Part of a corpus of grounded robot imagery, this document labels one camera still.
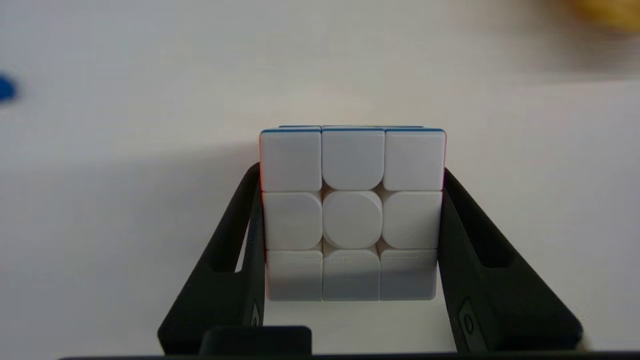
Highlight multicoloured rubiks cube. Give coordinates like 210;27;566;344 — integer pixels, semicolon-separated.
258;125;447;303

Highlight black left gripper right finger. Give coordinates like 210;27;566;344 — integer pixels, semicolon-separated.
437;167;584;353

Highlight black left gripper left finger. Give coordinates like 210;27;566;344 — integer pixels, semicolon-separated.
157;162;266;356

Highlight blue capped white marker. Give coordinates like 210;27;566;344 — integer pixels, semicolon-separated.
0;74;18;104

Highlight yellow wicker basket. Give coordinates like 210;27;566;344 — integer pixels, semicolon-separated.
570;0;640;32

